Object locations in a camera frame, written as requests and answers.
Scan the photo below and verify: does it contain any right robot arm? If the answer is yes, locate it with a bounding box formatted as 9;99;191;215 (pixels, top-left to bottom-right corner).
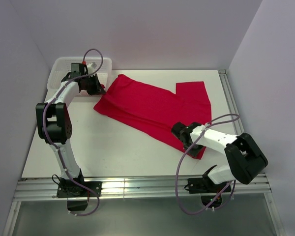
172;122;268;193

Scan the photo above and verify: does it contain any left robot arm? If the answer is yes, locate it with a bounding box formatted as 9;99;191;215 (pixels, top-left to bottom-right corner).
35;61;105;197

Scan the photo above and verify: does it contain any white plastic basket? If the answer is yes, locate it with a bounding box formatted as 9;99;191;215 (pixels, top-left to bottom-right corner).
46;57;112;100

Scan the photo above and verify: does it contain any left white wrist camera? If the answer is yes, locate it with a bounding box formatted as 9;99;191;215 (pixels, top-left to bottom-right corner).
86;62;97;74

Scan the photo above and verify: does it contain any aluminium front rail frame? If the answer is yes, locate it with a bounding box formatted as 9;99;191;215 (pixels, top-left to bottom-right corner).
3;174;286;236

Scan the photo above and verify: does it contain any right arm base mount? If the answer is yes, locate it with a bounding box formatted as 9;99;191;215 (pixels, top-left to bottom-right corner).
184;177;234;208

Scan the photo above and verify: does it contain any aluminium right rail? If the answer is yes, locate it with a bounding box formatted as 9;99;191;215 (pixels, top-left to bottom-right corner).
218;69;258;173

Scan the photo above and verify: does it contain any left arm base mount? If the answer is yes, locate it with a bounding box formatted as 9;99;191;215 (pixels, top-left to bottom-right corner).
56;179;102;212

